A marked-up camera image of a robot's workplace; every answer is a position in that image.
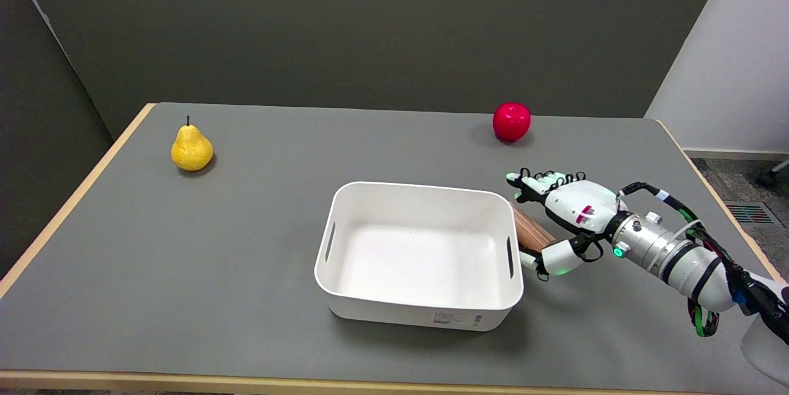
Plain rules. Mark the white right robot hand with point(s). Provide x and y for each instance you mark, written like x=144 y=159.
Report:
x=570 y=210

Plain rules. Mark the floor vent grille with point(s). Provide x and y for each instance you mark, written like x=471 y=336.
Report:
x=749 y=212

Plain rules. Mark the yellow pear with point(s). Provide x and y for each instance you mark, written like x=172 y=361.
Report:
x=192 y=146

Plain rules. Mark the wooden cylinder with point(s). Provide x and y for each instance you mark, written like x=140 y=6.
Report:
x=531 y=232

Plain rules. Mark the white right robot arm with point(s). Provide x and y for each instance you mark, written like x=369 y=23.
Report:
x=684 y=256

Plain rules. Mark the white plastic bin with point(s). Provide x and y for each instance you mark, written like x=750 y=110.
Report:
x=420 y=254

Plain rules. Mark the red apple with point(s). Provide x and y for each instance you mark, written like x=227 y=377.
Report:
x=511 y=121

